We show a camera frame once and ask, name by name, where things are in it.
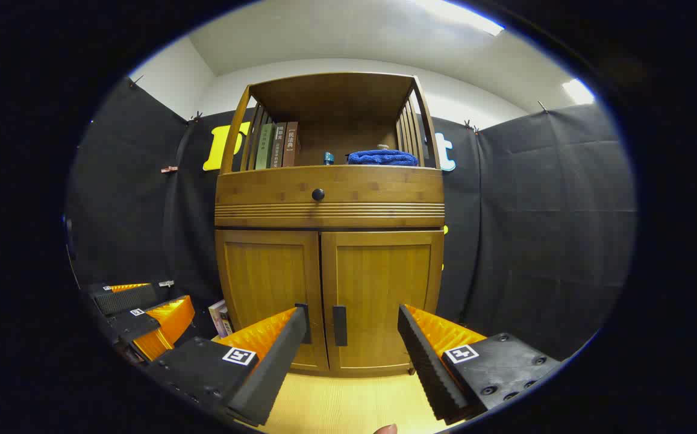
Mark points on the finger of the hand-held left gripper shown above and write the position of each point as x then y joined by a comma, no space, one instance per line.
125,299
143,322

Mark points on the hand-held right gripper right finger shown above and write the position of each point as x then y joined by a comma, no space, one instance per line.
426,367

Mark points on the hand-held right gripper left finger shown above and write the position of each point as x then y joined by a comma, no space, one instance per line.
276,367

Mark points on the wooden cabinet door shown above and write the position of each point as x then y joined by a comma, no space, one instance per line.
378,283
264,277

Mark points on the wooden double-door shoe cabinet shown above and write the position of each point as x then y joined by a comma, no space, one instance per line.
336,99

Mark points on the wooden cabinet drawer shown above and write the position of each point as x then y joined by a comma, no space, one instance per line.
384,190

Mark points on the pale purple book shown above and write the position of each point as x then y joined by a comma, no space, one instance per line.
215,314

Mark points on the black round drawer knob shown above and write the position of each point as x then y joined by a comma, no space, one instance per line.
318,194

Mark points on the green book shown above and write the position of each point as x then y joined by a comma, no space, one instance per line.
264,146

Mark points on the blue folded towel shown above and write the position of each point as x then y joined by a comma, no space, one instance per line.
382,158

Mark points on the small blue bottle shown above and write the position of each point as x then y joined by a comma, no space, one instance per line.
328,158

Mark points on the dark grey book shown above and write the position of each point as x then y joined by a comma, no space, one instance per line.
278,144

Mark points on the small ceiling light panel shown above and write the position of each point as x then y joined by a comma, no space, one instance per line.
577,90

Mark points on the long ceiling light panel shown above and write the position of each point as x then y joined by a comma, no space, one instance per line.
462,15

